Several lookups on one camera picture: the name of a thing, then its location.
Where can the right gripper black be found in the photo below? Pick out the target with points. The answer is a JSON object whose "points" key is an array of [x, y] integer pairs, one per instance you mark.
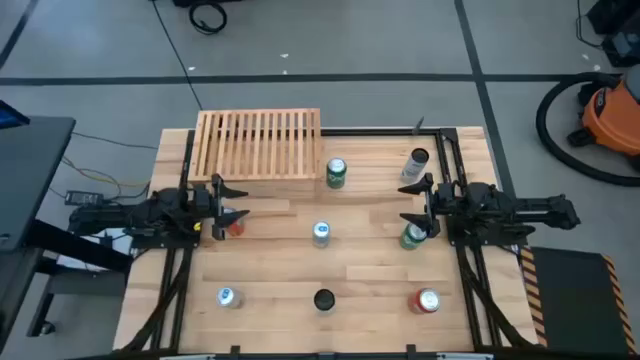
{"points": [[442, 202]]}

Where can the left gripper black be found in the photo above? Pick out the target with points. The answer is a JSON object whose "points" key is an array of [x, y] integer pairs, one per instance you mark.
{"points": [[202, 202]]}

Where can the orange Fanta can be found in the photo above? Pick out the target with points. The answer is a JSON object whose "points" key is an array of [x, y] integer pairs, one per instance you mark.
{"points": [[235, 230]]}

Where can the tall silver Celsius can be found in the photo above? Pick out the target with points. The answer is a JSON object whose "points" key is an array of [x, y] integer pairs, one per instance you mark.
{"points": [[414, 165], [324, 300]]}

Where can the green Sprite can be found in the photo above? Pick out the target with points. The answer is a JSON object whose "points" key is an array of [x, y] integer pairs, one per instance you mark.
{"points": [[336, 175], [411, 239]]}

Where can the slim blue silver can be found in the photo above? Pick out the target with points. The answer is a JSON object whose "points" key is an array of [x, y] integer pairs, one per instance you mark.
{"points": [[321, 235], [227, 298]]}

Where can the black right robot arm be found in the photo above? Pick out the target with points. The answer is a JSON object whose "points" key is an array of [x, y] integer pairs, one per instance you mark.
{"points": [[510, 207]]}

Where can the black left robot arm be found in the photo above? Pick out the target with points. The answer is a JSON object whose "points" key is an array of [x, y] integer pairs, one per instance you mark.
{"points": [[150, 210]]}

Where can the wooden slatted shelf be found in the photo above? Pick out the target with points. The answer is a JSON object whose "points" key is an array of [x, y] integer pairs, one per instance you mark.
{"points": [[255, 145]]}

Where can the red soda can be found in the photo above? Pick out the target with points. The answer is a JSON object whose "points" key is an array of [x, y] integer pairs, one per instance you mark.
{"points": [[424, 301]]}

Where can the orange shop vacuum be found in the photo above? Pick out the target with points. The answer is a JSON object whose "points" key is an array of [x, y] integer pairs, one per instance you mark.
{"points": [[540, 125], [612, 117]]}

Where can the black power adapter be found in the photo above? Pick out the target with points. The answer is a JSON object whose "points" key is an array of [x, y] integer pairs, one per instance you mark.
{"points": [[84, 197]]}

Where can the black mat with hazard stripes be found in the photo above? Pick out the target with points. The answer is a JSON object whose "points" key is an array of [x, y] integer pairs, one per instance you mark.
{"points": [[570, 295]]}

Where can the black desk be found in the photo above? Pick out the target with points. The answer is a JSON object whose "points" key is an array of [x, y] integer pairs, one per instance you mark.
{"points": [[30, 170]]}

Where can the black floor box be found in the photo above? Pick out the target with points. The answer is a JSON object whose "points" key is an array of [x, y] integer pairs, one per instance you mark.
{"points": [[180, 2]]}

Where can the laptop screen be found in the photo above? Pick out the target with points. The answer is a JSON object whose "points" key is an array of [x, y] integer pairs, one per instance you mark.
{"points": [[9, 116]]}

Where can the black equipment cases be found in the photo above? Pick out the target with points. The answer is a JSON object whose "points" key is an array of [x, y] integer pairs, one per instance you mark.
{"points": [[620, 45]]}

